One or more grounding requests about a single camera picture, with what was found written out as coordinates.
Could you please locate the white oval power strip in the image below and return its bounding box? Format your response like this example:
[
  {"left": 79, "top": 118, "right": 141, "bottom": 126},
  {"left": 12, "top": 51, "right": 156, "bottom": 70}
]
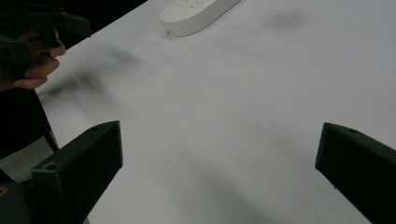
[{"left": 159, "top": 0, "right": 241, "bottom": 38}]

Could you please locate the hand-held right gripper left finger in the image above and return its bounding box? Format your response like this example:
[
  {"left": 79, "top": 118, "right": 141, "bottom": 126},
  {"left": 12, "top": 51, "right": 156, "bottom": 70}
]
[{"left": 30, "top": 120, "right": 123, "bottom": 224}]

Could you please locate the dark table leg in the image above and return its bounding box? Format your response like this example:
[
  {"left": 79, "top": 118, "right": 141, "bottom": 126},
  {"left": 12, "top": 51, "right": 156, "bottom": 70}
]
[{"left": 25, "top": 88, "right": 60, "bottom": 153}]

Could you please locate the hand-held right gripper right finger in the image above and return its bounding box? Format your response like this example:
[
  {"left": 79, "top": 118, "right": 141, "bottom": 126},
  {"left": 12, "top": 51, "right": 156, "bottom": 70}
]
[{"left": 315, "top": 121, "right": 396, "bottom": 224}]

